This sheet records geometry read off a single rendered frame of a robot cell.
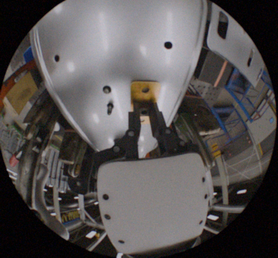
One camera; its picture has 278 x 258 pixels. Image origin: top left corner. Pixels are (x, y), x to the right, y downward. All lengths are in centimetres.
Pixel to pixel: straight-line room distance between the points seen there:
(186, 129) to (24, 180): 33
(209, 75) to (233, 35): 10
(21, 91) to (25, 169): 11
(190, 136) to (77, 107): 22
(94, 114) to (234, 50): 27
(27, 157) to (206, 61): 32
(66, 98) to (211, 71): 25
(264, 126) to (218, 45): 775
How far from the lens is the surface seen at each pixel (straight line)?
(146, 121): 16
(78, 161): 32
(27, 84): 16
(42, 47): 15
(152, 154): 50
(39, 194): 57
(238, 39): 20
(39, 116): 19
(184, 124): 20
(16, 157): 26
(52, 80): 15
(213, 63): 18
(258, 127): 797
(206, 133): 21
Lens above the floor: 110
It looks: 38 degrees down
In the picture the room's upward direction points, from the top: 175 degrees clockwise
